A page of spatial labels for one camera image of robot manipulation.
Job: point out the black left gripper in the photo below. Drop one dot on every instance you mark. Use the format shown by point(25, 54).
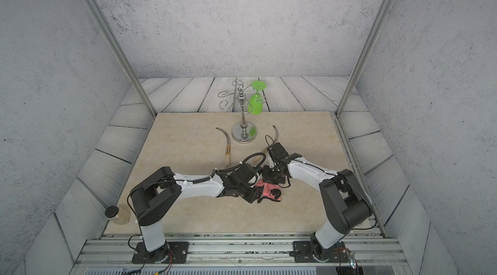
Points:
point(253, 197)

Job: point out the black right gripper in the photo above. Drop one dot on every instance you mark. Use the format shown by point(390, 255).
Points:
point(266, 178)

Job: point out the pink fluffy rag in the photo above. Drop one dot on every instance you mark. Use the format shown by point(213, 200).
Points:
point(268, 191)

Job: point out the small sickle wooden handle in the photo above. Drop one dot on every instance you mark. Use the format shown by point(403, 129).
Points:
point(228, 147)
point(271, 140)

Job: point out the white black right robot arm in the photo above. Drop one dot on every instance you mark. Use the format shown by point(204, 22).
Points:
point(345, 203)

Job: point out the chrome glass holder stand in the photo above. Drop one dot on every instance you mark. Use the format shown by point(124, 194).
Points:
point(245, 131)

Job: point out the green plastic goblet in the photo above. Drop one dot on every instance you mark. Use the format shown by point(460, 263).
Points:
point(257, 100)

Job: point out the small jar with black lid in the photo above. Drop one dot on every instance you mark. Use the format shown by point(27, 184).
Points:
point(117, 215)

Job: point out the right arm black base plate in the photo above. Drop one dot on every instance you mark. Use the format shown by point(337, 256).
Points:
point(311, 251)

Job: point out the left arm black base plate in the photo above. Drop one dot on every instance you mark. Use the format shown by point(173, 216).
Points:
point(159, 252)

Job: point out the aluminium mounting rail base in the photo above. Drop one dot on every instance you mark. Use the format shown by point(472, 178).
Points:
point(358, 250)

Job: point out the right aluminium frame post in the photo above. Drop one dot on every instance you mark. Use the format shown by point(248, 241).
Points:
point(380, 18)

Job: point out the aluminium frame post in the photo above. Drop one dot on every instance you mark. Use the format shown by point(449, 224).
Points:
point(380, 18)
point(113, 43)

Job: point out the left aluminium frame post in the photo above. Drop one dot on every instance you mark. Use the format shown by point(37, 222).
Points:
point(113, 43)

